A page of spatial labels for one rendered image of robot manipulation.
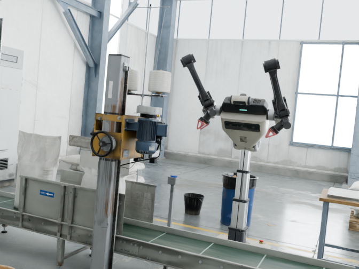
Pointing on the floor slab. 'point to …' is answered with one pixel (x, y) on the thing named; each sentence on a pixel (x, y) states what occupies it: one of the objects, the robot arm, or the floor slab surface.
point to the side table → (326, 227)
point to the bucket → (193, 203)
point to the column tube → (108, 167)
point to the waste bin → (227, 203)
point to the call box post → (170, 209)
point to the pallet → (353, 222)
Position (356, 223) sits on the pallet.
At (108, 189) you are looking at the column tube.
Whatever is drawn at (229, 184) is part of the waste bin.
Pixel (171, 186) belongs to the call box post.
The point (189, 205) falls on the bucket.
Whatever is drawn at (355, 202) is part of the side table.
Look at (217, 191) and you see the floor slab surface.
